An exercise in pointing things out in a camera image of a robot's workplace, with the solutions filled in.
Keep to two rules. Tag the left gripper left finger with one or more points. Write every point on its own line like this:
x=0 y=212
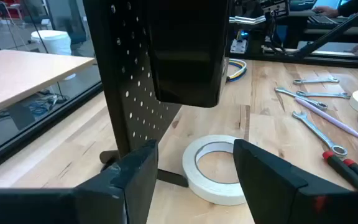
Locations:
x=73 y=205

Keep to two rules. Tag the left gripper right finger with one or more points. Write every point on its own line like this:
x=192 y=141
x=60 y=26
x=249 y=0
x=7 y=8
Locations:
x=291 y=202

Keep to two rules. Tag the pale purple pen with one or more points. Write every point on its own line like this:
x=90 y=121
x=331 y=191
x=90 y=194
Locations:
x=328 y=117

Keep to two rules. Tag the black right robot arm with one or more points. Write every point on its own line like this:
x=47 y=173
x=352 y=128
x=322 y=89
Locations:
x=275 y=7

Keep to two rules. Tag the black metal pegboard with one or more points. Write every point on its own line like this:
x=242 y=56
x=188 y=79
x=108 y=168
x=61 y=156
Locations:
x=120 y=77

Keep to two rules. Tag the tan office desk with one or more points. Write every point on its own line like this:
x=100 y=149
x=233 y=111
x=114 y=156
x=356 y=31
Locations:
x=26 y=74

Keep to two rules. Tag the white bucket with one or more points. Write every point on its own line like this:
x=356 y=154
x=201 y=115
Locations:
x=53 y=40

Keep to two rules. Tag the black pegboard bin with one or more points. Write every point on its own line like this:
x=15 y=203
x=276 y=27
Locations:
x=185 y=62

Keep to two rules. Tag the black keyboard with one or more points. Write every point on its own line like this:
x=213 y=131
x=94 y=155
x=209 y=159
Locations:
x=323 y=21

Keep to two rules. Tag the laptop screen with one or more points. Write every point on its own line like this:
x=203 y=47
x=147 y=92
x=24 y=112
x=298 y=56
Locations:
x=326 y=3

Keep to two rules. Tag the person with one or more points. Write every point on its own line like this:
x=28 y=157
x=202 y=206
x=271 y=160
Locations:
x=356 y=6

